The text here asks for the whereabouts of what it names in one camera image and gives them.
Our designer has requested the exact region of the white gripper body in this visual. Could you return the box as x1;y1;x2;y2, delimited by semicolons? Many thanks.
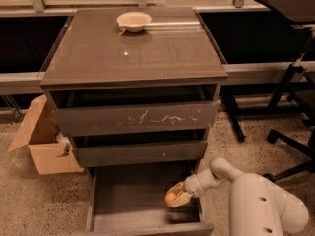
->
184;174;201;198

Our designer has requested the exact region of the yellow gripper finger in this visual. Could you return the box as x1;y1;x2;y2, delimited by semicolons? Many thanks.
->
167;182;184;195
168;192;191;207

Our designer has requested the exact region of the orange fruit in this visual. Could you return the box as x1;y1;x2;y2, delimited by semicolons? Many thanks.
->
164;193;176;205

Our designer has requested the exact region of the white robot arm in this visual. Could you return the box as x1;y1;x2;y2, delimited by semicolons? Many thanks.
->
164;157;309;236

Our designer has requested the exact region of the middle grey drawer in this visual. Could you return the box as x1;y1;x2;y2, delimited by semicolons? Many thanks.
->
73;128;208;167

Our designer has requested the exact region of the grey drawer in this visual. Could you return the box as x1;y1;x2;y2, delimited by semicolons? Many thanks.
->
86;160;214;236
51;84;218;137
73;128;208;167

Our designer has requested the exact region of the bottom grey drawer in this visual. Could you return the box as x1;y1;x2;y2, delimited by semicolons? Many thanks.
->
86;160;214;236

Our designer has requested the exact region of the grey drawer cabinet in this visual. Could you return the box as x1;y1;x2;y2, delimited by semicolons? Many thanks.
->
39;6;229;179

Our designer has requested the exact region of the top grey drawer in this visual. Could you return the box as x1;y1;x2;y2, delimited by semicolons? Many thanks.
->
51;84;218;137

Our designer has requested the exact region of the black office chair base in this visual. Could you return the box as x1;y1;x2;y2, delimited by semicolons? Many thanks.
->
260;91;315;184

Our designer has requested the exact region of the open cardboard box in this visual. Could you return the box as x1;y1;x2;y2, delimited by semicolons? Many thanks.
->
9;95;84;175

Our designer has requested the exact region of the white bowl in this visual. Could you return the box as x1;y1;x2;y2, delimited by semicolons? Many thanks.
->
116;12;152;32

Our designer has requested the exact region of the metal window railing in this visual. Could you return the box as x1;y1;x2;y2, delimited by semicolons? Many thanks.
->
0;0;315;18

